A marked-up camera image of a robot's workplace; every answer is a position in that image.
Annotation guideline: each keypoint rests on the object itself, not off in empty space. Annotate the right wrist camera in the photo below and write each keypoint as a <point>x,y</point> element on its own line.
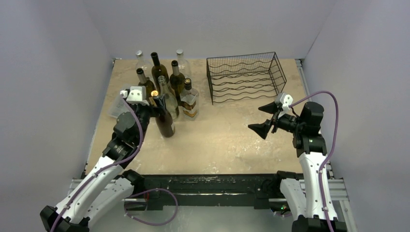
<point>283,102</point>

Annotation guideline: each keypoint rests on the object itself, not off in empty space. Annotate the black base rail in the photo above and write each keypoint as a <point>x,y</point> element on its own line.
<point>250,190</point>

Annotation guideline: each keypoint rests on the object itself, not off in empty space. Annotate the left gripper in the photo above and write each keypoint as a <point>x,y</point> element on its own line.
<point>159,100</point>

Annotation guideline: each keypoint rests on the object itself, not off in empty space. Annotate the clear plastic organizer box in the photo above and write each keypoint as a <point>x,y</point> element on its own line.
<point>117,107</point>

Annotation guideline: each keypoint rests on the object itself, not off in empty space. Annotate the red bottle gold cap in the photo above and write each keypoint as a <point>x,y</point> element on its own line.
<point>165,123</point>

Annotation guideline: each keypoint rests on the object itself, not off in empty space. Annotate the green bottle silver cap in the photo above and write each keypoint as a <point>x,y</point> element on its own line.
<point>145,81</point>

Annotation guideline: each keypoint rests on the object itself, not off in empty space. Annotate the clear slim bottle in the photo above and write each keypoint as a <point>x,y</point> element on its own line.
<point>169,98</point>

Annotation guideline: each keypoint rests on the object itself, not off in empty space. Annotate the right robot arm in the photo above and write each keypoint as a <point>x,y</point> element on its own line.
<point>312,207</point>

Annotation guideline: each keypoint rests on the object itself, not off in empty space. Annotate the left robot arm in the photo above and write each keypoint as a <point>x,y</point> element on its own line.
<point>109,182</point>

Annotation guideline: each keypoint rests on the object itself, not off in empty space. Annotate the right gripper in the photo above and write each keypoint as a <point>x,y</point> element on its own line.
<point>275,118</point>

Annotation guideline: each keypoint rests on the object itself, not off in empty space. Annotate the black wire wine rack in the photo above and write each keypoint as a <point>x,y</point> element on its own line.
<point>244,77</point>

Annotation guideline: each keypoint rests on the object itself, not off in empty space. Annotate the clear glass bottle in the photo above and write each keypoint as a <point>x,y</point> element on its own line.
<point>183,64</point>
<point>144,63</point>

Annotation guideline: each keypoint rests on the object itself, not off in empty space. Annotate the dark green wine bottle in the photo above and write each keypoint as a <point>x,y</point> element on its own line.
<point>158,70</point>

